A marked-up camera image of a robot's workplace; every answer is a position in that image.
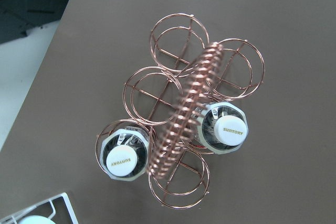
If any copper wire bottle basket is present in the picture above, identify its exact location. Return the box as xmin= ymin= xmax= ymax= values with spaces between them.
xmin=95 ymin=13 xmax=265 ymax=209

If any tea bottle front middle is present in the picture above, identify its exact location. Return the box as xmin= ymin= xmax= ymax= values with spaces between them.
xmin=196 ymin=102 xmax=248 ymax=154

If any tea bottle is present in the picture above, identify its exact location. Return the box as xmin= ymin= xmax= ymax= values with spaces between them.
xmin=99 ymin=126 xmax=150 ymax=182
xmin=196 ymin=102 xmax=248 ymax=154

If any tea bottle rear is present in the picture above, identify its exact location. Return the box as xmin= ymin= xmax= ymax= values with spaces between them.
xmin=99 ymin=126 xmax=150 ymax=182

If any white cup rack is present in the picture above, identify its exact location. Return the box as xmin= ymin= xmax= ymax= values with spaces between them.
xmin=1 ymin=192 xmax=79 ymax=224

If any white cup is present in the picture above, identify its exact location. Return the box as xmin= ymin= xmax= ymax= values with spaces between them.
xmin=18 ymin=215 xmax=55 ymax=224

